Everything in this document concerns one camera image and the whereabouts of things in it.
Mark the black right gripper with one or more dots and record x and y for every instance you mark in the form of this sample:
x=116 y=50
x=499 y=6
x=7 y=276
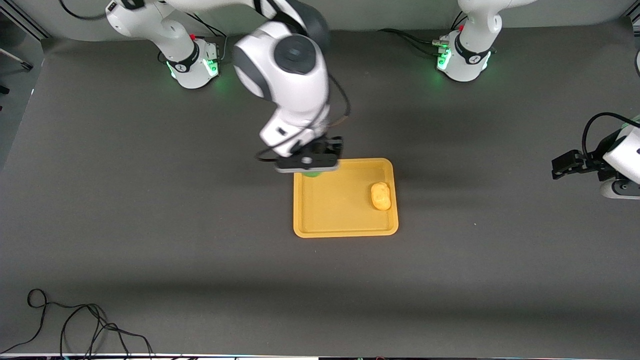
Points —
x=329 y=147

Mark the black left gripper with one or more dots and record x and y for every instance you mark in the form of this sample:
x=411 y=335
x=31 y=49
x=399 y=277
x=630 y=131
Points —
x=593 y=163

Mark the green apple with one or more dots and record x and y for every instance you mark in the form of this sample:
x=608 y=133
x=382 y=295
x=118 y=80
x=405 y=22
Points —
x=312 y=174

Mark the yellow potato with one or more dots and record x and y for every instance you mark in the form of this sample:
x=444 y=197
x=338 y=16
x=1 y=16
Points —
x=381 y=196

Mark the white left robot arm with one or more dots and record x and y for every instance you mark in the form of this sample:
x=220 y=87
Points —
x=470 y=55

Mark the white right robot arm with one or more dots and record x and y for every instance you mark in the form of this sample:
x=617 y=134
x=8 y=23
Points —
x=295 y=85

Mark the yellow rectangular plastic tray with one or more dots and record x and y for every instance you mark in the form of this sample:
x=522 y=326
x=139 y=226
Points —
x=340 y=205

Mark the dark grey table mat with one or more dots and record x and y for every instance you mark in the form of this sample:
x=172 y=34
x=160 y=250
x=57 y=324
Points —
x=150 y=240

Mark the aluminium frame rail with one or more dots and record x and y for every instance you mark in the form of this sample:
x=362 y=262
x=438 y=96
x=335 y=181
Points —
x=30 y=26

